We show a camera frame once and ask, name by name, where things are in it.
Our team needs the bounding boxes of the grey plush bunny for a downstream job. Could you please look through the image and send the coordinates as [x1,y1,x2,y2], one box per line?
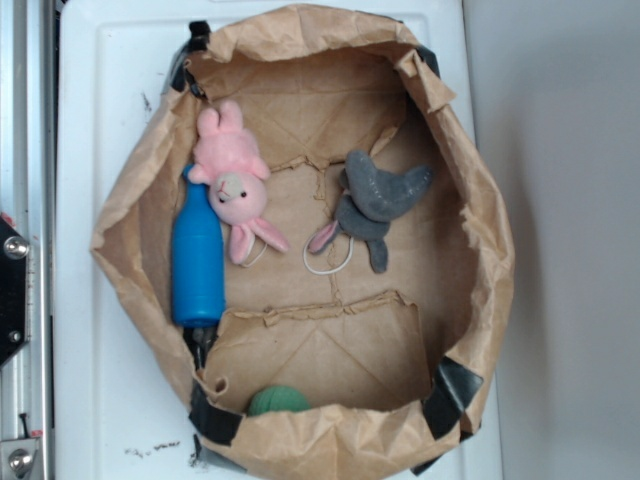
[304,150,434,274]

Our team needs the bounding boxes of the brown paper bag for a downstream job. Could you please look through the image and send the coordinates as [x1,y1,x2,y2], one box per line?
[91,4,515,479]

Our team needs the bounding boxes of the aluminium frame rail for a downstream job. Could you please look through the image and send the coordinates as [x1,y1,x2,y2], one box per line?
[1,1,56,479]

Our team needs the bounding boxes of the blue plastic bottle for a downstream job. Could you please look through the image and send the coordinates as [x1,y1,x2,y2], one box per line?
[171,179,226,328]

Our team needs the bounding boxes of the pink plush bunny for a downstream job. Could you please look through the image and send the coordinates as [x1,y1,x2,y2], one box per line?
[187,100,290,265]

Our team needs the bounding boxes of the green ball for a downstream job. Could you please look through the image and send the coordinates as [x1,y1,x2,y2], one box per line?
[248,385,311,416]

